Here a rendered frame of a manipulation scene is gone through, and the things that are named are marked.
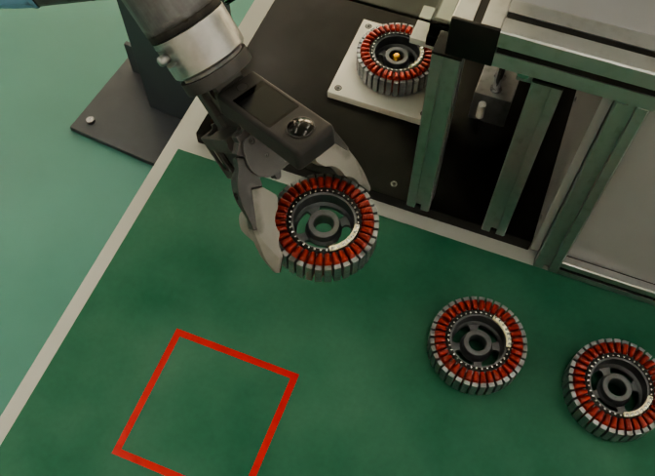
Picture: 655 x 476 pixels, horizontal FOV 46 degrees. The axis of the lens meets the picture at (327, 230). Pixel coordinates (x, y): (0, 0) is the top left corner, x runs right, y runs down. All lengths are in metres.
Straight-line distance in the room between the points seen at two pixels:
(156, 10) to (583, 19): 0.37
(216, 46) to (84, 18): 1.71
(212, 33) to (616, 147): 0.40
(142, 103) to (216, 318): 1.24
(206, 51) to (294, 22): 0.50
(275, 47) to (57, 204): 0.99
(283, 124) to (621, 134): 0.32
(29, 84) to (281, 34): 1.21
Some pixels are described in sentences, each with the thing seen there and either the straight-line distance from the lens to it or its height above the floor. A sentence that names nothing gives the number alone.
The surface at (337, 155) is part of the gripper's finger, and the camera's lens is 0.78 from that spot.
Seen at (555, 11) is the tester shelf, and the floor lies 1.12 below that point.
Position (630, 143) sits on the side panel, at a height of 1.02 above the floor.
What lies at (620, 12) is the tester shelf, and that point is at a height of 1.11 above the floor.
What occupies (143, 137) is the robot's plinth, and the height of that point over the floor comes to 0.02.
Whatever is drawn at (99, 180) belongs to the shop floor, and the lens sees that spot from 2.02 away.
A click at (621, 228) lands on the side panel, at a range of 0.92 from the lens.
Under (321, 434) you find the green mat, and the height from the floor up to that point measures 0.75.
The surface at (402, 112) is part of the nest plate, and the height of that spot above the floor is 0.78.
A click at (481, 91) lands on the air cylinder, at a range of 1.05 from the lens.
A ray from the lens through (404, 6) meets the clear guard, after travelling 0.79.
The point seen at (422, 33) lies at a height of 0.88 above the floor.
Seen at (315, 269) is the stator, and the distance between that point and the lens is 0.75.
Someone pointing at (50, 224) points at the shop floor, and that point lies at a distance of 1.99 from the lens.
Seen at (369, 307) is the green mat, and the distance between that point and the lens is 0.94.
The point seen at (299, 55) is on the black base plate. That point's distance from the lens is 1.15.
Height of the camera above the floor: 1.61
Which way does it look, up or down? 60 degrees down
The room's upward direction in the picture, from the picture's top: straight up
